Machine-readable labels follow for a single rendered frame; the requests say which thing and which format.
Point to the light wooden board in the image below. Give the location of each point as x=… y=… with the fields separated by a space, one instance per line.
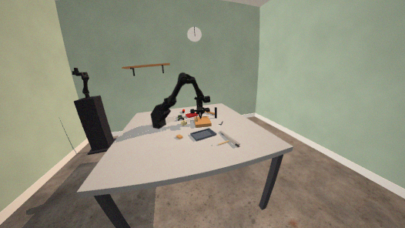
x=202 y=122

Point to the red shallow tray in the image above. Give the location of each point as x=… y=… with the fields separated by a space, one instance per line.
x=189 y=115

